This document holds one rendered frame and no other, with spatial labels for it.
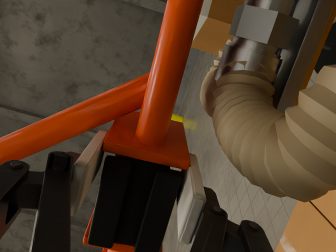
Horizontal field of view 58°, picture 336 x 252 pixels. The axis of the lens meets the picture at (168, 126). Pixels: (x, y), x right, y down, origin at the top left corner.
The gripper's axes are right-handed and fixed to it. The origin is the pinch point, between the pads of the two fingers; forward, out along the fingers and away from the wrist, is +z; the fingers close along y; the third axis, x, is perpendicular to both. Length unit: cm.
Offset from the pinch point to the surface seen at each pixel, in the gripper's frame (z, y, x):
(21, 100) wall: 1028, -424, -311
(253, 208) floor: 224, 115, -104
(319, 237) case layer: 64, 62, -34
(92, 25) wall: 949, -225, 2
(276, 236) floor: 174, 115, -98
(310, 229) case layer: 69, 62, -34
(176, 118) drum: 831, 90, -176
